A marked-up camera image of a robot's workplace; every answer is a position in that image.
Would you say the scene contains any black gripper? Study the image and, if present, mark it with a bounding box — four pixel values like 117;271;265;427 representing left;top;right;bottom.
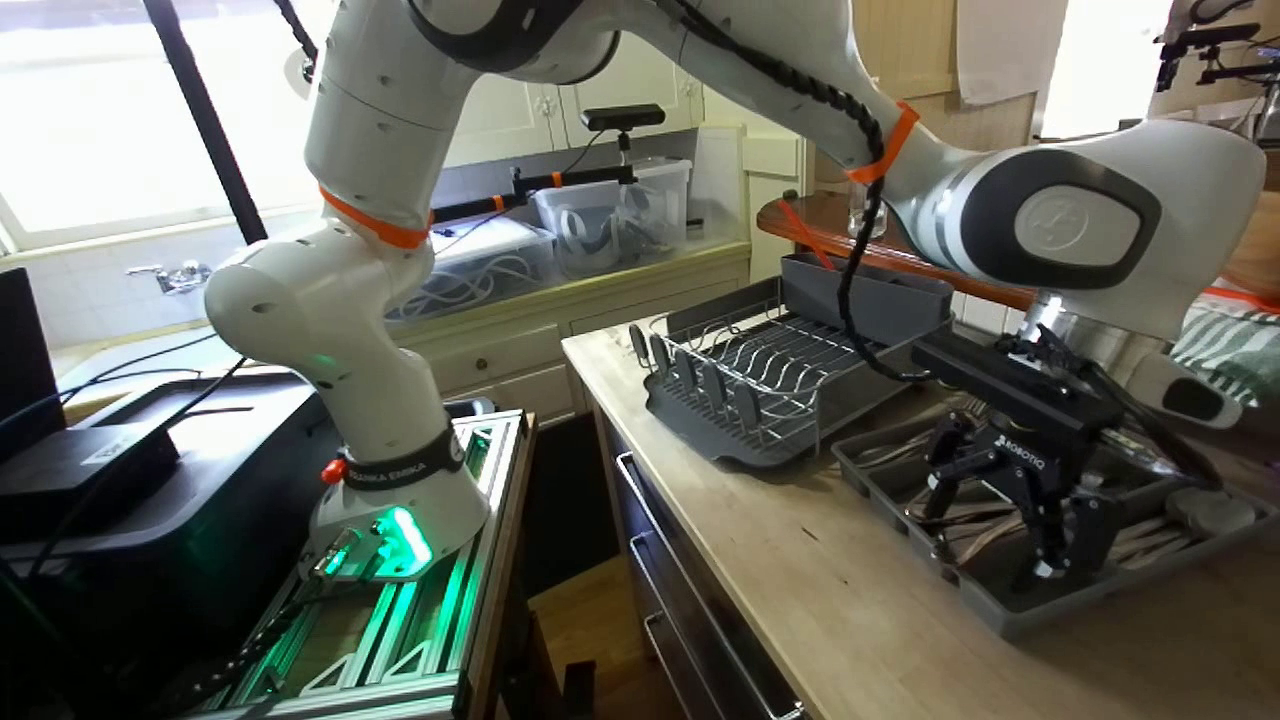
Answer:
917;330;1124;582

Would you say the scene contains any grey dish drying rack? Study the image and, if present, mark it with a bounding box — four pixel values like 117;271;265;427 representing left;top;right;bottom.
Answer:
628;256;905;473

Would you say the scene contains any grey cutlery tray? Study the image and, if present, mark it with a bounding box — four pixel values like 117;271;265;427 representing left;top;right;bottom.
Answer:
836;391;1277;636

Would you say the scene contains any green striped dish towel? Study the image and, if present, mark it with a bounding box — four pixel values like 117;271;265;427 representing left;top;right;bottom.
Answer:
1174;299;1280;409

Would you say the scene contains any clear plastic storage bin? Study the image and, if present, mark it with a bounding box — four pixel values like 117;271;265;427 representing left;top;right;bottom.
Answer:
536;160;693;275

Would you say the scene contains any black monitor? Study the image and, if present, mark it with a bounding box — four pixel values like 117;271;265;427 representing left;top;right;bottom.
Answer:
0;270;65;459

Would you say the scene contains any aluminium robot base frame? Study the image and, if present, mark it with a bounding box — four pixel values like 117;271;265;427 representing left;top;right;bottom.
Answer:
184;414;534;720

